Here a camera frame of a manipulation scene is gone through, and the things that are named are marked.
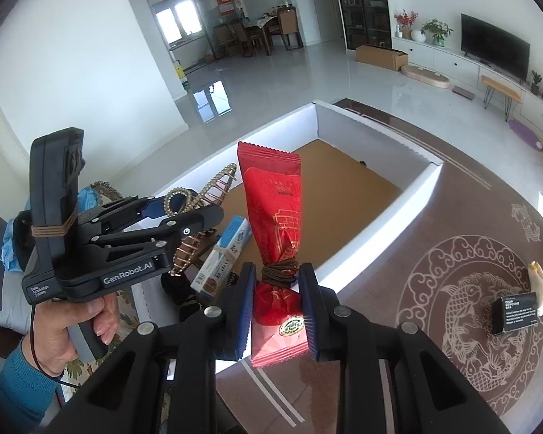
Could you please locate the floral cloth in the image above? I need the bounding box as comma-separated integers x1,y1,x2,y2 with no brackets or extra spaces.
50,276,175,417

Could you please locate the blue plastic bag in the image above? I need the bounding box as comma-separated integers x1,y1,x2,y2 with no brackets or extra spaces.
0,189,101,273

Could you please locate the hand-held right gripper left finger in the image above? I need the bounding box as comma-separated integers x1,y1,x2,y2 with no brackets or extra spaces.
45,261,259,434

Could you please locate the wooden dining table set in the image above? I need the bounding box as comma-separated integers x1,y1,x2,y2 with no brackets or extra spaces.
212,6,305,58

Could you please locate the wooden bench with metal legs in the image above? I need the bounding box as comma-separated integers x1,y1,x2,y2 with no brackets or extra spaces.
480,75,524,121

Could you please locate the oval wooden board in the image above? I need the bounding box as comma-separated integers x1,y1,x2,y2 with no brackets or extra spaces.
400,65,451,90

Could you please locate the white toy vegetable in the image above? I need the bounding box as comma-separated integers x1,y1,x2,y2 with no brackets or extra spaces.
527,260,543,316

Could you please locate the white television cabinet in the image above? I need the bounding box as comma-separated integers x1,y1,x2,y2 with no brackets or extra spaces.
391,35,543,121

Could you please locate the bushy potted plant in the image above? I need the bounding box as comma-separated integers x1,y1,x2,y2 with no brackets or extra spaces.
420,18,454,47

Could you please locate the person's left hand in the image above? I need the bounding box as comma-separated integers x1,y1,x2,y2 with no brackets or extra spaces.
28,293,121,383

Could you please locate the brown patterned desktop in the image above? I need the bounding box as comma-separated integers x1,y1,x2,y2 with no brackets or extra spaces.
214,97,543,434

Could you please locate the purple round mat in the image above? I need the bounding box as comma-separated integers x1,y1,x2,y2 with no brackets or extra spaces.
508,119,543,150

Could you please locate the blue and white cream box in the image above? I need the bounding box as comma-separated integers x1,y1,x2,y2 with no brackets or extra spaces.
190,216,253,299

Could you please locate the black cardboard box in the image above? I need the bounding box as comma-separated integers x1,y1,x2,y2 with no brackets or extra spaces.
492,292,542,336

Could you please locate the person's left forearm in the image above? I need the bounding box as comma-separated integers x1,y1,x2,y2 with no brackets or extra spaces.
0,338,67,434

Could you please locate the black flat television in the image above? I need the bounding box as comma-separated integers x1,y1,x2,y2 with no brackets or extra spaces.
460,13,531,81

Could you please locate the black glass cabinet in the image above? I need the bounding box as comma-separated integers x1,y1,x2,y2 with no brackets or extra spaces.
331,0,394,52

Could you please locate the black plush scrunchie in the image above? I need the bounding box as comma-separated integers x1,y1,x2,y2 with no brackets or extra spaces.
160,271,210,323

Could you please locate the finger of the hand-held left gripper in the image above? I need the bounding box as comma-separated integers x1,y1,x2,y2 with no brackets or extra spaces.
78,194,169,237
94,204,226,257

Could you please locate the white cardboard box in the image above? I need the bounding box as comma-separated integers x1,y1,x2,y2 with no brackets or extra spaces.
121,101,445,363

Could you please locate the brown hair tie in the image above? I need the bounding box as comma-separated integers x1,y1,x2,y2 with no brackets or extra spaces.
261,258,300,288

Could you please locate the brown cardboard box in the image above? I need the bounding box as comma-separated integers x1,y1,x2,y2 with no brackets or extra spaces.
355,44,409,72

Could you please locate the gold hair claw clip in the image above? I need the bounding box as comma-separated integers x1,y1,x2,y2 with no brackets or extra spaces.
164,162,239,277

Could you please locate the red snack packet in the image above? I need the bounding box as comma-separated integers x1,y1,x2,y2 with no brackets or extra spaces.
236,140,310,368

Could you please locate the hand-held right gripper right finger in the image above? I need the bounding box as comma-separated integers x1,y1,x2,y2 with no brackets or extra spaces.
297,262,495,434

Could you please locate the red flower arrangement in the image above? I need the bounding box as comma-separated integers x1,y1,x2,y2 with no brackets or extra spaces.
393,8,420,39

